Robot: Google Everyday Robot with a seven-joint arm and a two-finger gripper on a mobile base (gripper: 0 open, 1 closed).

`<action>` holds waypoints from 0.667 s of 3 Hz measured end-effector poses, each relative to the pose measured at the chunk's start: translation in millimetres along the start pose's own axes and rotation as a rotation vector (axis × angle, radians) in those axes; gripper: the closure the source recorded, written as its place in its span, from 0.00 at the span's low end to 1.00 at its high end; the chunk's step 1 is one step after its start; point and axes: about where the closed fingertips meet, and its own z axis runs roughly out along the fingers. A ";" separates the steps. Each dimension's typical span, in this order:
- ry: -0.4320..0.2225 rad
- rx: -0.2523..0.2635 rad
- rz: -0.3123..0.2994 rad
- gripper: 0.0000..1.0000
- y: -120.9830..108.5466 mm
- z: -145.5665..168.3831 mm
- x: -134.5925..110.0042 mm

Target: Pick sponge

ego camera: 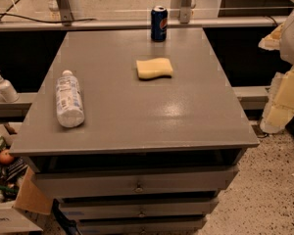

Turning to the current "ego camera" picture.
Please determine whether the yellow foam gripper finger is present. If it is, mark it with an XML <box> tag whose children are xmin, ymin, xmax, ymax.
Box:
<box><xmin>258</xmin><ymin>23</ymin><xmax>283</xmax><ymax>51</ymax></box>

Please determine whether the yellow sponge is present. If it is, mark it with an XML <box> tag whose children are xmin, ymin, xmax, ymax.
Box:
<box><xmin>136</xmin><ymin>58</ymin><xmax>173</xmax><ymax>79</ymax></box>

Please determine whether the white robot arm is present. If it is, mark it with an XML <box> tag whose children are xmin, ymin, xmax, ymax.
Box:
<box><xmin>259</xmin><ymin>10</ymin><xmax>294</xmax><ymax>133</ymax></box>

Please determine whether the blue Pepsi can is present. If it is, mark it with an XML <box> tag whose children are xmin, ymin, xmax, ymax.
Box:
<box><xmin>151</xmin><ymin>6</ymin><xmax>168</xmax><ymax>42</ymax></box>

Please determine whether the grey drawer cabinet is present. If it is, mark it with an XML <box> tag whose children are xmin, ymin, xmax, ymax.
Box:
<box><xmin>12</xmin><ymin>28</ymin><xmax>258</xmax><ymax>235</ymax></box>

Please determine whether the white plastic bottle lying down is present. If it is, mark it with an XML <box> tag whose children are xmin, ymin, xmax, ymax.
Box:
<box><xmin>56</xmin><ymin>70</ymin><xmax>84</xmax><ymax>128</ymax></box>

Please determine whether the white pump dispenser bottle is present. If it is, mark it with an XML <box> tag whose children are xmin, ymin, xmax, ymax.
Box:
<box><xmin>0</xmin><ymin>74</ymin><xmax>19</xmax><ymax>103</ymax></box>

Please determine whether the cardboard box with clutter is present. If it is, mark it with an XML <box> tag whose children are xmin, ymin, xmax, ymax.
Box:
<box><xmin>0</xmin><ymin>135</ymin><xmax>52</xmax><ymax>234</ymax></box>

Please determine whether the orange fruit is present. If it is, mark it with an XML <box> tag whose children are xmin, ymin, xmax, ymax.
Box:
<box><xmin>0</xmin><ymin>149</ymin><xmax>15</xmax><ymax>165</ymax></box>

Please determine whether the grey metal rail frame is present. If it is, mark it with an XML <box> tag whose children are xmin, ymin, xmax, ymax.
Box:
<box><xmin>0</xmin><ymin>0</ymin><xmax>294</xmax><ymax>30</ymax></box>

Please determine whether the black cable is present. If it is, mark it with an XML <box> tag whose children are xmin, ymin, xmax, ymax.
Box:
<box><xmin>0</xmin><ymin>0</ymin><xmax>97</xmax><ymax>24</ymax></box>

